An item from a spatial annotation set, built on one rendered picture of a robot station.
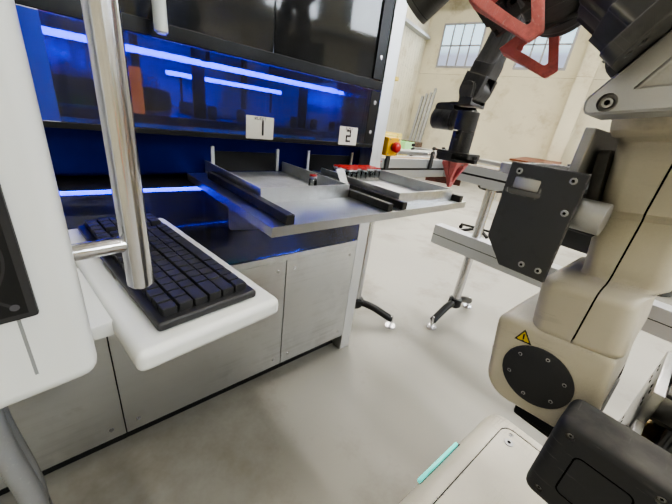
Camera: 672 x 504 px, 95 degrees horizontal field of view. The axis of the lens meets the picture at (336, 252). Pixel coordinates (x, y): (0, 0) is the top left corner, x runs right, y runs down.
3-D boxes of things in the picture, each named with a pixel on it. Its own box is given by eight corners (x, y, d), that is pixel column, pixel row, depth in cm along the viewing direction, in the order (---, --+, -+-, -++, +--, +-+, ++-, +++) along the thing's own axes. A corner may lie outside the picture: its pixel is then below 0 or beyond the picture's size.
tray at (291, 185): (205, 172, 90) (204, 160, 89) (282, 171, 106) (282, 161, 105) (260, 204, 67) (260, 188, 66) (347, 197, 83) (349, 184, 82)
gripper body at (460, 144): (446, 156, 93) (453, 129, 90) (478, 162, 86) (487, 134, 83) (434, 155, 89) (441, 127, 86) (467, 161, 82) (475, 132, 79)
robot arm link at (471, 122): (475, 106, 79) (485, 109, 82) (451, 105, 83) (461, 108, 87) (467, 135, 81) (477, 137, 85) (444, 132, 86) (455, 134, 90)
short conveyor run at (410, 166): (360, 179, 134) (366, 141, 128) (338, 172, 144) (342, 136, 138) (445, 177, 177) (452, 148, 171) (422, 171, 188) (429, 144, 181)
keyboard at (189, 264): (77, 231, 61) (75, 219, 60) (155, 220, 71) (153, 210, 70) (158, 333, 37) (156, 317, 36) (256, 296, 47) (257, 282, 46)
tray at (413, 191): (320, 178, 104) (321, 167, 103) (373, 177, 120) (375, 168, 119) (397, 206, 81) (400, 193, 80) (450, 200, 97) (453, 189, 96)
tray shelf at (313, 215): (187, 179, 88) (186, 172, 87) (361, 176, 132) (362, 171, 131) (271, 238, 55) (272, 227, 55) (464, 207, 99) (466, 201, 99)
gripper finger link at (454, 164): (441, 183, 96) (449, 151, 92) (462, 188, 91) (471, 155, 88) (428, 183, 92) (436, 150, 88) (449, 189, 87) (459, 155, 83)
